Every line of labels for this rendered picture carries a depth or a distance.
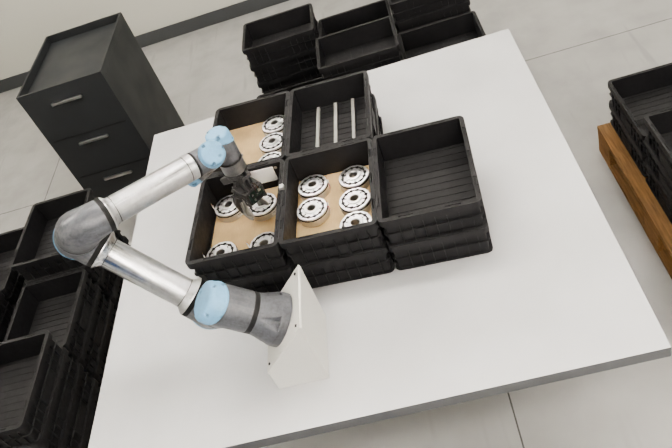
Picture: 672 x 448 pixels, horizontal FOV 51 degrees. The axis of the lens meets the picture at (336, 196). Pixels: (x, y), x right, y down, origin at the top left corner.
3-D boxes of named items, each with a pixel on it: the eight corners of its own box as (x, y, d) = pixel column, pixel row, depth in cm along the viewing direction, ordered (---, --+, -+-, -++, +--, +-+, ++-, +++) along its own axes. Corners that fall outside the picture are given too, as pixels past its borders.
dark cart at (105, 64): (183, 206, 388) (99, 73, 330) (109, 227, 395) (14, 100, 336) (192, 138, 434) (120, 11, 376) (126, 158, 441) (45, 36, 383)
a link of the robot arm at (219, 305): (248, 333, 184) (198, 321, 179) (235, 333, 196) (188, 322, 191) (259, 288, 187) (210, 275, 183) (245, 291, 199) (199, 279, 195)
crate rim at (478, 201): (484, 206, 195) (482, 200, 193) (379, 229, 201) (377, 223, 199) (464, 120, 224) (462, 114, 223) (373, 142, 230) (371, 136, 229)
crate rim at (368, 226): (379, 229, 201) (377, 223, 199) (280, 250, 207) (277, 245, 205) (373, 142, 230) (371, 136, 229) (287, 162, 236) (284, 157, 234)
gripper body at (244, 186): (251, 210, 220) (236, 182, 212) (235, 200, 226) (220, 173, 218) (268, 194, 223) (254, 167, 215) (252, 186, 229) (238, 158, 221)
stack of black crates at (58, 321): (110, 392, 289) (65, 345, 267) (45, 408, 293) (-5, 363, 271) (125, 315, 319) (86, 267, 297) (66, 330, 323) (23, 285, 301)
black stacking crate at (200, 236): (216, 202, 248) (203, 179, 241) (295, 183, 242) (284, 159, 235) (201, 289, 219) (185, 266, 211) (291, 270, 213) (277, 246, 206)
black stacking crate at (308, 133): (380, 163, 237) (371, 137, 229) (296, 182, 242) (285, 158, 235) (375, 95, 266) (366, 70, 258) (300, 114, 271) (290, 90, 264)
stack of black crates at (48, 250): (126, 314, 319) (72, 250, 290) (66, 330, 323) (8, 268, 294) (138, 251, 349) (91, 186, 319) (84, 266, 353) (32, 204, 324)
